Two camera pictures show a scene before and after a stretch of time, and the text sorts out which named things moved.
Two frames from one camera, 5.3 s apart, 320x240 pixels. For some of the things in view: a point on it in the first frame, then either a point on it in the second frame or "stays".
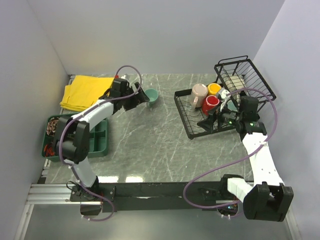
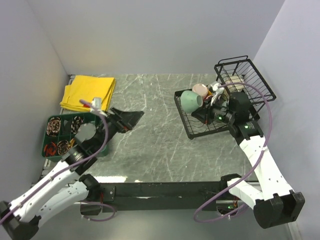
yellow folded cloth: x=84 y=91 stays
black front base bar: x=121 y=196 stays
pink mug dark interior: x=198 y=92 stays
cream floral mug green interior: x=235 y=82 stays
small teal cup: x=152 y=94 → x=190 y=101
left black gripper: x=140 y=97 → x=124 y=121
